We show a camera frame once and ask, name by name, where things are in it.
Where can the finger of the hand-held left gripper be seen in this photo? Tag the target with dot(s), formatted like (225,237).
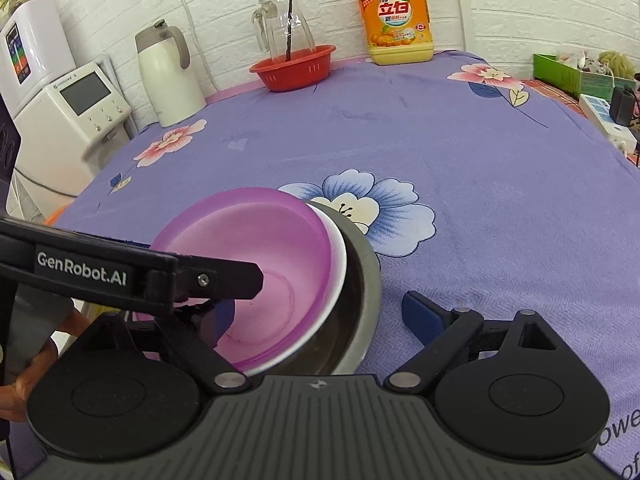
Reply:
(225,280)

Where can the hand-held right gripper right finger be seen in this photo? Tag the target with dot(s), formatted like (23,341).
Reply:
(422,318)

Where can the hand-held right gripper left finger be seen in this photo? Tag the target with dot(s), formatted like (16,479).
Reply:
(220,321)

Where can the stainless steel bowl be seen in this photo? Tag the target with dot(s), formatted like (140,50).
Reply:
(361,310)

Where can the purple plastic bowl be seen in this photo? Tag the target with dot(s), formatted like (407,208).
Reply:
(280,240)

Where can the white ceramic bowl red pattern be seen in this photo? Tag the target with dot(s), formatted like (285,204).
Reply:
(339,265)

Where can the person's left hand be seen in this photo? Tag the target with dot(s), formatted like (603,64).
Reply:
(20,396)

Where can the orange plastic stool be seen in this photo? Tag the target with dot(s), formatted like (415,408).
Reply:
(57,216)

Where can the white appliance with screen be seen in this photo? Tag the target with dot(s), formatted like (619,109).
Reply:
(55,146)

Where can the dark patterned object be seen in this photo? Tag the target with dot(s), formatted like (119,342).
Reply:
(7,155)

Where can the purple floral tablecloth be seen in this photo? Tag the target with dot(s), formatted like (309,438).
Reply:
(450,160)

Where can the white thermos jug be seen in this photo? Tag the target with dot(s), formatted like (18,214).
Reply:
(170,85)

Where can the red plastic basket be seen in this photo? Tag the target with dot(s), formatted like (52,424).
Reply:
(295,78)

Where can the tall white water purifier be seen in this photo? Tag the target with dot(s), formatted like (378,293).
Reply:
(40,35)

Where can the orange plaid cloth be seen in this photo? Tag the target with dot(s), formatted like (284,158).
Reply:
(545,93)

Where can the glass pitcher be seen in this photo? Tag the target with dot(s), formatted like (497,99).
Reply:
(275,25)

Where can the white power strip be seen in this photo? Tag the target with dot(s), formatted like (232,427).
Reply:
(600,116)

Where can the black stirring stick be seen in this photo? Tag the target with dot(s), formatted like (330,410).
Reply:
(290,10)

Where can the green box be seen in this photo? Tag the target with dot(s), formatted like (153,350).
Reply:
(555,73)

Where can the black power adapter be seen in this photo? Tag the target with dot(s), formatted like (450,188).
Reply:
(624,107)

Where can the yellow detergent bottle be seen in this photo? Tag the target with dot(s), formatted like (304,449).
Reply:
(395,20)

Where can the white crumpled wrappers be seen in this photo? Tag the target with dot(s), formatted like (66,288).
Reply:
(575,57)

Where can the yellow loofah sponge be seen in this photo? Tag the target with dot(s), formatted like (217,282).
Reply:
(617,64)

